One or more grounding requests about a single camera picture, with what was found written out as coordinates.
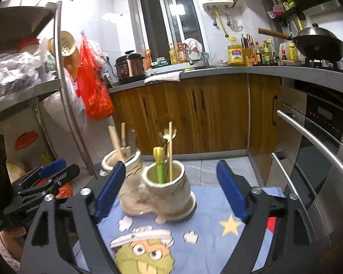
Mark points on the stainless steel built-in oven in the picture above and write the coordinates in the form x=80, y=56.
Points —
x=317, y=148

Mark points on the wooden knife block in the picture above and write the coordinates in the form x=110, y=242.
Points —
x=247, y=55

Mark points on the red-lidded white container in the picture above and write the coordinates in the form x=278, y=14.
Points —
x=28, y=45

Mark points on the wall shelf with packets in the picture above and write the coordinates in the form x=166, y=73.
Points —
x=280, y=5

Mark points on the white cloth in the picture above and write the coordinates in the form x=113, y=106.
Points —
x=193, y=45

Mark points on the large yellow oil jug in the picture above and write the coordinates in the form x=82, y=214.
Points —
x=235, y=54

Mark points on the green box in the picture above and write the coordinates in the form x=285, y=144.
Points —
x=161, y=62

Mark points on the electric pressure cooker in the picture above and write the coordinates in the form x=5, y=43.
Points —
x=130, y=67

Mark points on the gas stove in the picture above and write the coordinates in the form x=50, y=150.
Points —
x=325, y=64

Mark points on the white plastic jug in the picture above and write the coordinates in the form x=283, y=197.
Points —
x=283, y=52

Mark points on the metal faucet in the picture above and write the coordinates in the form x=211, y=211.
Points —
x=188, y=57

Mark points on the person's left hand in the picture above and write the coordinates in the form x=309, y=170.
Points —
x=13, y=234

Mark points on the window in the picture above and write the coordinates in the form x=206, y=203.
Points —
x=168, y=25

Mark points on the yellow tulip-shaped fork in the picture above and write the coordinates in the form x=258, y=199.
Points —
x=157, y=159

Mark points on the orange oil bottle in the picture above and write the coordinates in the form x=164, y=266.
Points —
x=180, y=52

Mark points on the wooden kitchen cabinet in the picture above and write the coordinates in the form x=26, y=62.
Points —
x=203, y=114

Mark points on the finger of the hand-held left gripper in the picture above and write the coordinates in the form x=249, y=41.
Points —
x=65, y=177
x=53, y=167

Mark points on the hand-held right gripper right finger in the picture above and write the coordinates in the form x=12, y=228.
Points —
x=231, y=188

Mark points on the blue cartoon printed cloth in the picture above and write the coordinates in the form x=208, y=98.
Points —
x=205, y=251

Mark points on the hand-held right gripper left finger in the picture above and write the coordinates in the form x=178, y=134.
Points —
x=108, y=194

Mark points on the white towel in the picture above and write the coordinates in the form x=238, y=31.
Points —
x=163, y=77

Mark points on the white printed plastic bag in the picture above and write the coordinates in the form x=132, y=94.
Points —
x=96, y=48

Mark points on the red plastic bag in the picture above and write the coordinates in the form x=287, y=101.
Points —
x=64, y=191
x=95, y=97

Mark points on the cream ceramic utensil holder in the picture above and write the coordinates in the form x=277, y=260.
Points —
x=131, y=165
x=168, y=199

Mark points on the gold spoon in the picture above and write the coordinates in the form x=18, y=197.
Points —
x=171, y=133

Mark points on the orange detergent bottle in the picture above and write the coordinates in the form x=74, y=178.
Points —
x=147, y=58

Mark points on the yellow-labelled bottle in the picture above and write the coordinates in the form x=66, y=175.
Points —
x=293, y=52

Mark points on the clear plastic bag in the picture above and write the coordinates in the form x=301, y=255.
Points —
x=11, y=74

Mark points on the golden perforated ladle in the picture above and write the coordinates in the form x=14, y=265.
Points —
x=67, y=45

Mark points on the red bowl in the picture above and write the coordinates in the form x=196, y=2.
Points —
x=27, y=139

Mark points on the wooden chopstick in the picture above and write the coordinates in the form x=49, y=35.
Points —
x=169, y=157
x=115, y=142
x=123, y=134

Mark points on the yellow oil bottle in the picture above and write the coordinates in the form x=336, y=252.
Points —
x=173, y=54

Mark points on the row of sauce bottles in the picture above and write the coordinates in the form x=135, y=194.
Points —
x=264, y=52

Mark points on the stainless steel rack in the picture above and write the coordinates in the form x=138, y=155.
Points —
x=60, y=62

